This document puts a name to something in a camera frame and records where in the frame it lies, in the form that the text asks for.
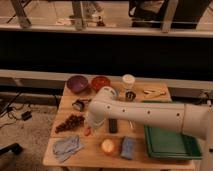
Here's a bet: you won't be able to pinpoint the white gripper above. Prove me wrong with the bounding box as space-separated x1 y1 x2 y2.
85 112 105 129

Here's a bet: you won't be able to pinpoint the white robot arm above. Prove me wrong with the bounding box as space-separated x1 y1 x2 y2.
85 86 213 171

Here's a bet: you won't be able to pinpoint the bunch of dark grapes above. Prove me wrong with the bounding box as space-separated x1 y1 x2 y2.
55 115 85 133

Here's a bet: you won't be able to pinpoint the black remote control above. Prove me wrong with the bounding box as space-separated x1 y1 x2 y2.
109 119 118 133

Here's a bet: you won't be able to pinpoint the yellow red apple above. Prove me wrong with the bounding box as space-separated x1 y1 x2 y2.
101 139 115 155

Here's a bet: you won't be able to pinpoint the red bowl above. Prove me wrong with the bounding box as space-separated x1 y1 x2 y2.
91 76 110 92

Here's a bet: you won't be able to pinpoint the purple bowl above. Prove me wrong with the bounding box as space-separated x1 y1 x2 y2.
66 75 88 93

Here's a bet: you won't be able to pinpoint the blue grey cloth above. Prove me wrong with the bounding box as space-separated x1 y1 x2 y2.
53 135 84 163

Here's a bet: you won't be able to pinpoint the dark metal cup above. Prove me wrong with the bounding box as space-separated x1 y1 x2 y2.
125 91 136 101

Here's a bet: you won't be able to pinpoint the white paper cup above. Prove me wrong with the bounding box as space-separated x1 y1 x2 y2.
122 74 135 90

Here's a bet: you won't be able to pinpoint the wooden tongs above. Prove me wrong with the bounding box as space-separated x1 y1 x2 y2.
143 89 166 99

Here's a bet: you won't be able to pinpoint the black power adapter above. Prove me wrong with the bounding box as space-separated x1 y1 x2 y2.
21 111 32 121

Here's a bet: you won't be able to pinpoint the green plastic tray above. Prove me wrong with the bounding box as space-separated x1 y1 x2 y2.
144 126 202 160

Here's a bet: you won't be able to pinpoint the black handled brush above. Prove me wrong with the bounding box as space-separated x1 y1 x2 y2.
72 99 90 112

